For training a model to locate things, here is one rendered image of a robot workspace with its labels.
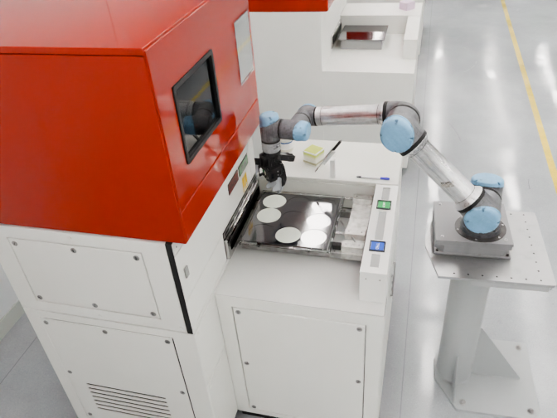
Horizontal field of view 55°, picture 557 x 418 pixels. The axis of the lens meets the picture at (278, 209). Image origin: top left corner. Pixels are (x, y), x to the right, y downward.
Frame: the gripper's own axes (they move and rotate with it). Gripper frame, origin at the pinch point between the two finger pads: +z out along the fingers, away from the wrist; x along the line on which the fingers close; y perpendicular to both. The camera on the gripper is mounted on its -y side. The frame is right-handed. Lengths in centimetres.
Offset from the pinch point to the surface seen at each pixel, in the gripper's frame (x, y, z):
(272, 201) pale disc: -6.8, -0.9, 9.2
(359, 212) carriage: 24.9, -21.5, 11.3
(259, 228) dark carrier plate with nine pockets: 3.6, 15.7, 9.2
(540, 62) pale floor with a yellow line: -87, -443, 100
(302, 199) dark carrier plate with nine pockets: 2.3, -10.7, 9.3
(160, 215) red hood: 23, 64, -34
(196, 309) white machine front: 21, 59, 11
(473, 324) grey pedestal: 74, -40, 58
